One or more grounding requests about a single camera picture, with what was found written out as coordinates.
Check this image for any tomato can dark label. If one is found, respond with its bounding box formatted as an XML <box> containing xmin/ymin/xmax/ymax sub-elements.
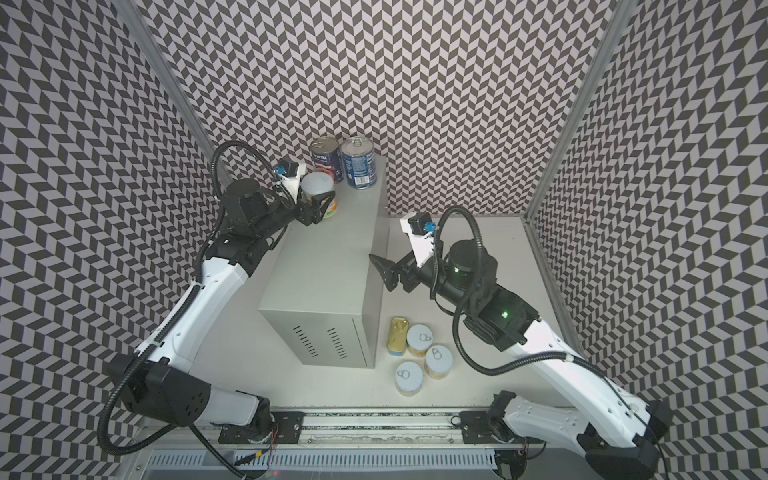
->
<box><xmin>309</xmin><ymin>135</ymin><xmax>344</xmax><ymax>184</ymax></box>

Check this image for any blue label tin can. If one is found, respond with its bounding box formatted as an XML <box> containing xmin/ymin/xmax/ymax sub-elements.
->
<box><xmin>340</xmin><ymin>136</ymin><xmax>377</xmax><ymax>190</ymax></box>

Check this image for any white lid can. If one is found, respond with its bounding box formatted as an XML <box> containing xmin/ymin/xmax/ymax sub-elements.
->
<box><xmin>299</xmin><ymin>172</ymin><xmax>335</xmax><ymax>203</ymax></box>
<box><xmin>394</xmin><ymin>361</ymin><xmax>424</xmax><ymax>397</ymax></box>
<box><xmin>406</xmin><ymin>324</ymin><xmax>434</xmax><ymax>358</ymax></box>
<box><xmin>425</xmin><ymin>345</ymin><xmax>454</xmax><ymax>380</ymax></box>

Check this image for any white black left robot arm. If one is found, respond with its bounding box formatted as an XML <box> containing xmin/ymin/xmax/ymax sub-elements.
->
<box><xmin>97</xmin><ymin>175</ymin><xmax>335</xmax><ymax>442</ymax></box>

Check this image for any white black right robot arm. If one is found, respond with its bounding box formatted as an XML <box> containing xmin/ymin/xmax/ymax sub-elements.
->
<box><xmin>369</xmin><ymin>239</ymin><xmax>673</xmax><ymax>479</ymax></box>

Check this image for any gold rectangular sardine tin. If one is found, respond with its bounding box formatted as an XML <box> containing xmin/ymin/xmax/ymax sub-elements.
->
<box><xmin>386</xmin><ymin>317</ymin><xmax>409</xmax><ymax>356</ymax></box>

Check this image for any grey metal cabinet box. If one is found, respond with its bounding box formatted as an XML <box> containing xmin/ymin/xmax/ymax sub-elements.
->
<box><xmin>259</xmin><ymin>156</ymin><xmax>389</xmax><ymax>368</ymax></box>

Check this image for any white lid can front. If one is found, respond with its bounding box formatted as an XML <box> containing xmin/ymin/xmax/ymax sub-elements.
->
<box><xmin>394</xmin><ymin>361</ymin><xmax>424</xmax><ymax>397</ymax></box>

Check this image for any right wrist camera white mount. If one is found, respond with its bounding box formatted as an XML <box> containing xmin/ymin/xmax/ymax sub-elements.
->
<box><xmin>400</xmin><ymin>212</ymin><xmax>436</xmax><ymax>267</ymax></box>

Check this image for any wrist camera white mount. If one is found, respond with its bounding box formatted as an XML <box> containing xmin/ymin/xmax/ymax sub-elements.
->
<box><xmin>273</xmin><ymin>157</ymin><xmax>307</xmax><ymax>203</ymax></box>
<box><xmin>400</xmin><ymin>212</ymin><xmax>436</xmax><ymax>267</ymax></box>

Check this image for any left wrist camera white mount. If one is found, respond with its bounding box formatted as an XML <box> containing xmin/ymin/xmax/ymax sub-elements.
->
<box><xmin>273</xmin><ymin>157</ymin><xmax>307</xmax><ymax>203</ymax></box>

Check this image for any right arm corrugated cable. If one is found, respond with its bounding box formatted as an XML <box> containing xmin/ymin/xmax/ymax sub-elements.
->
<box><xmin>429</xmin><ymin>205</ymin><xmax>670</xmax><ymax>480</ymax></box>

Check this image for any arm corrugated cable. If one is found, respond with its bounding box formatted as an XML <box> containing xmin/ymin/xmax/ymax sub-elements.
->
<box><xmin>429</xmin><ymin>205</ymin><xmax>670</xmax><ymax>480</ymax></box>
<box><xmin>95</xmin><ymin>140</ymin><xmax>280</xmax><ymax>480</ymax></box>

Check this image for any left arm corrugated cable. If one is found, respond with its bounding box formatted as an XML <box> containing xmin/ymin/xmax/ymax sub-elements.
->
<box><xmin>95</xmin><ymin>140</ymin><xmax>280</xmax><ymax>480</ymax></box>

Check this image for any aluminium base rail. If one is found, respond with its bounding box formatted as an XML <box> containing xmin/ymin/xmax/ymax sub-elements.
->
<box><xmin>125</xmin><ymin>407</ymin><xmax>637</xmax><ymax>480</ymax></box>

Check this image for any left aluminium corner post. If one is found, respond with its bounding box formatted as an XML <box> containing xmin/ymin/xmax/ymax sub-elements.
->
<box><xmin>112</xmin><ymin>1</ymin><xmax>232</xmax><ymax>221</ymax></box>

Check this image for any aluminium corner post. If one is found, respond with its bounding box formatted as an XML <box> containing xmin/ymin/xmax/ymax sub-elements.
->
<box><xmin>524</xmin><ymin>0</ymin><xmax>638</xmax><ymax>223</ymax></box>
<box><xmin>112</xmin><ymin>1</ymin><xmax>232</xmax><ymax>221</ymax></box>

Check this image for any right aluminium corner post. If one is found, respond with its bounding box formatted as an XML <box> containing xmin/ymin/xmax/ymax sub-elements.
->
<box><xmin>524</xmin><ymin>0</ymin><xmax>638</xmax><ymax>223</ymax></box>

